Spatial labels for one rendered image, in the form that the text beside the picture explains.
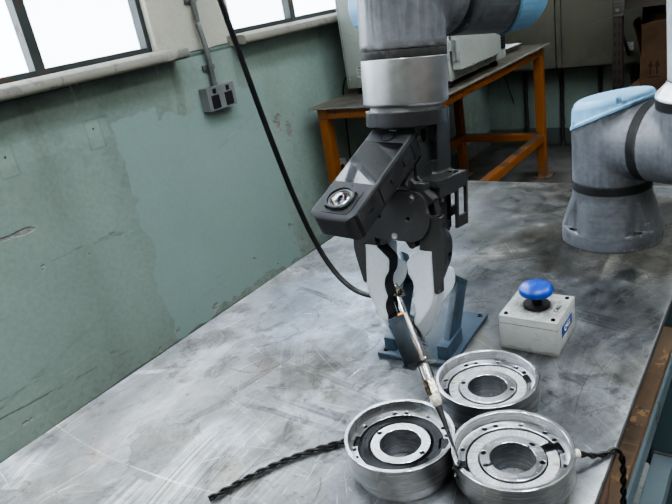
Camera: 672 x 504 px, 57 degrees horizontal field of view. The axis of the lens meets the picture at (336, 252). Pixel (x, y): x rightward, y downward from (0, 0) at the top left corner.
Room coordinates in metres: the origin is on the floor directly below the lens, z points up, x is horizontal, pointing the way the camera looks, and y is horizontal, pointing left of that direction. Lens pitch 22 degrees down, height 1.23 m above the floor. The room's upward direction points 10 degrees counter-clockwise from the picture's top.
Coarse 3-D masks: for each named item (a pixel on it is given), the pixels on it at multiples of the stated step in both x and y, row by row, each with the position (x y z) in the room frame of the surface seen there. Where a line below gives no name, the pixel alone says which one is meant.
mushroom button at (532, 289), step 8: (528, 280) 0.68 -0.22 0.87; (536, 280) 0.67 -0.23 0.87; (544, 280) 0.67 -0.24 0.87; (520, 288) 0.66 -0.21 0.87; (528, 288) 0.66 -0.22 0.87; (536, 288) 0.65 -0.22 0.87; (544, 288) 0.65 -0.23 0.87; (552, 288) 0.65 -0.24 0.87; (528, 296) 0.65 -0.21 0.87; (536, 296) 0.64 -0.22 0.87; (544, 296) 0.64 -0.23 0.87; (536, 304) 0.66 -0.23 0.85
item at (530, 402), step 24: (456, 360) 0.59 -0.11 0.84; (480, 360) 0.59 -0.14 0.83; (504, 360) 0.58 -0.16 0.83; (528, 360) 0.56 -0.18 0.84; (480, 384) 0.56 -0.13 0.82; (504, 384) 0.55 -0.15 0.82; (528, 384) 0.53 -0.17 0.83; (456, 408) 0.51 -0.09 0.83; (480, 408) 0.50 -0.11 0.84; (504, 408) 0.49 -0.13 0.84; (528, 408) 0.50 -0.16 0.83
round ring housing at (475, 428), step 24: (456, 432) 0.47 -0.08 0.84; (480, 432) 0.47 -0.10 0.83; (552, 432) 0.46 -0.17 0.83; (456, 456) 0.44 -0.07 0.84; (480, 456) 0.44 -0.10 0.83; (504, 456) 0.46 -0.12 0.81; (528, 456) 0.45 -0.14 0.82; (456, 480) 0.43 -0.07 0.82; (480, 480) 0.40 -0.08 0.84; (504, 480) 0.41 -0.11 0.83; (528, 480) 0.41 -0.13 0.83; (552, 480) 0.39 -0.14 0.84
